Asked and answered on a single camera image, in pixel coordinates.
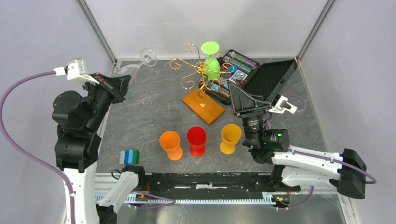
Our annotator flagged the black poker chip case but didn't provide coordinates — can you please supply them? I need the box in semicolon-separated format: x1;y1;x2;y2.
205;49;297;105

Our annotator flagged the green wine glass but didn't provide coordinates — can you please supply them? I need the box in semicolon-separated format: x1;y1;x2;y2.
201;41;221;81

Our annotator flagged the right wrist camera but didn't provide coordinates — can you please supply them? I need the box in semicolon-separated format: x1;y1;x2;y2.
269;94;297;114

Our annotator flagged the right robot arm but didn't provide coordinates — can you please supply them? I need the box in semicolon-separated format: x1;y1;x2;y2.
228;82;375;199

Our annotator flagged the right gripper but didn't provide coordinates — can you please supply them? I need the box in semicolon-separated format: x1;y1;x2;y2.
227;81;272;149

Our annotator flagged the blue green block stack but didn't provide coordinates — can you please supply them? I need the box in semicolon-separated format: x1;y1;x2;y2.
119;150;140;165

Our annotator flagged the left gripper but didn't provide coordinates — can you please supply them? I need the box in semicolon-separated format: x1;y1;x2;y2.
83;70;132;130

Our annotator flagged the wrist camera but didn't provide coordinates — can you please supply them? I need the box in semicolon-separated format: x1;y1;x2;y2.
269;94;297;114
53;58;99;85

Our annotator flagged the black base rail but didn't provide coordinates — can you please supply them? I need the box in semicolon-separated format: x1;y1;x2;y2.
96;164;313;211

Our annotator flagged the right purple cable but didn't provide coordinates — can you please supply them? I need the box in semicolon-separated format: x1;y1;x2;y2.
263;93;377;211

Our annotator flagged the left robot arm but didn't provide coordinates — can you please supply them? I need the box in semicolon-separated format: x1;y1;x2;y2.
52;73;147;224

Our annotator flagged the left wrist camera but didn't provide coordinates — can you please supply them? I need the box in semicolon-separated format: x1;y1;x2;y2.
53;58;99;85

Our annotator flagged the yellow wine glass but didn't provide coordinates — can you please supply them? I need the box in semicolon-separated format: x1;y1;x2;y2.
219;124;242;154

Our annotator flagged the red wine glass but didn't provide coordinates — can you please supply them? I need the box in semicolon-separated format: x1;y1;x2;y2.
187;126;207;157

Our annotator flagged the orange wine glass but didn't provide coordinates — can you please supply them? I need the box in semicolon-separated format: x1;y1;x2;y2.
159;131;183;161

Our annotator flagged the gold wire glass rack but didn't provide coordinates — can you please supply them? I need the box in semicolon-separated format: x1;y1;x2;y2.
169;43;231;125

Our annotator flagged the clear wine glass back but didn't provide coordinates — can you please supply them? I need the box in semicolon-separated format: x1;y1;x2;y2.
112;49;157;80

